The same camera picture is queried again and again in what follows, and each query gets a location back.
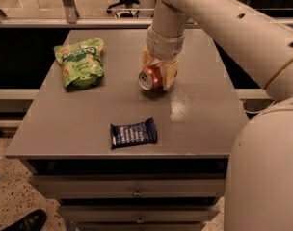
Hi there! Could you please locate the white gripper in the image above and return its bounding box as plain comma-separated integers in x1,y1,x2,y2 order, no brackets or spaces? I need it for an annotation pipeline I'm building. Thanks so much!
141,26,185,90

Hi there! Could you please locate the red coke can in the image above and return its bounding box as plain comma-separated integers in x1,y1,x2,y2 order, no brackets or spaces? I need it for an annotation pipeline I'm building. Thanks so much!
138,65,162,90

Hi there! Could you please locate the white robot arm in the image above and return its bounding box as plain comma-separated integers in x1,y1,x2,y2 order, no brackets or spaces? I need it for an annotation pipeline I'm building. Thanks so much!
143,0,293,231

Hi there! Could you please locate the dark blue snack bar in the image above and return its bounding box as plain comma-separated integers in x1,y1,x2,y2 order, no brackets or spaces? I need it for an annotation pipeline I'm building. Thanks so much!
110,117,158,149

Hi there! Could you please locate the black office chair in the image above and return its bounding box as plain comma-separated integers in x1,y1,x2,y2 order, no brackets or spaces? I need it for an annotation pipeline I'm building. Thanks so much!
106,0,141,15

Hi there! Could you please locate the green chips bag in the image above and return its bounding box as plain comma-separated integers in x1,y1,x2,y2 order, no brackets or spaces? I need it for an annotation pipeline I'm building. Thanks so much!
54,38,104,91

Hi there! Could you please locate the top grey drawer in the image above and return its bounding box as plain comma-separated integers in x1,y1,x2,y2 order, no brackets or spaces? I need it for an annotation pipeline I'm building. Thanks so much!
30,174,225,199

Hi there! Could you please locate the grey drawer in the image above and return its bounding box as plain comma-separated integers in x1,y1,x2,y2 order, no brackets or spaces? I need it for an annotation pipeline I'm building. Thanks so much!
60,205,219,224
30,174,225,199

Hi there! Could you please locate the glass railing with posts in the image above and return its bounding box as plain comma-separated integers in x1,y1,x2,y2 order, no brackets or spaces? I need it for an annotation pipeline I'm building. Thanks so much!
0,0,293,29

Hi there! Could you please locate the black leather shoe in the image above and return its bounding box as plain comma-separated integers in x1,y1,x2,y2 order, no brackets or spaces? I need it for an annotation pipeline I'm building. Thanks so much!
0,209,47,231

